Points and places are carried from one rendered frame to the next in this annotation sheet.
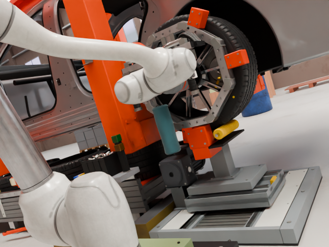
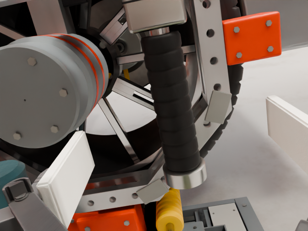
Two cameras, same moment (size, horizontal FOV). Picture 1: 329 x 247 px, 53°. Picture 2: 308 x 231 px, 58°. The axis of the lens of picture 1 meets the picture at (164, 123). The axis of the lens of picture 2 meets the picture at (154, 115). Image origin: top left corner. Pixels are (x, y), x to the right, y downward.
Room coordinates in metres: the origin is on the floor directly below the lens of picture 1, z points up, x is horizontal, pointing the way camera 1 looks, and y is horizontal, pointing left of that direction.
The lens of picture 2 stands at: (1.28, -0.03, 0.91)
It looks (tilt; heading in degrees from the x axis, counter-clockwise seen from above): 18 degrees down; 330
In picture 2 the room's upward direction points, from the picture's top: 12 degrees counter-clockwise
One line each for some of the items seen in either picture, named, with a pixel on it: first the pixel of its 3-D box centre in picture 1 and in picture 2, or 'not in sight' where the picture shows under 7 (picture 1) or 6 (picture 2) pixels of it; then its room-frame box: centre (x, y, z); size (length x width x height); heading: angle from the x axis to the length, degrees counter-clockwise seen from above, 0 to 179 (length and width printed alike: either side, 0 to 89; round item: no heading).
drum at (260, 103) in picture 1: (250, 90); not in sight; (6.35, -1.79, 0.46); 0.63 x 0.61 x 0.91; 147
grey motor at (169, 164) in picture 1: (190, 172); not in sight; (2.14, -0.07, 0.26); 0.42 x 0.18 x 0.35; 146
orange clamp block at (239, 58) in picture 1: (236, 59); (246, 38); (1.61, -0.43, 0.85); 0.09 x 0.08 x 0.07; 56
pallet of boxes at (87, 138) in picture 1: (97, 130); not in sight; (9.01, 1.82, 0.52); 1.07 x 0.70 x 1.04; 59
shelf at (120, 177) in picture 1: (102, 178); not in sight; (1.88, 0.43, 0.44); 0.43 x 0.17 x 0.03; 56
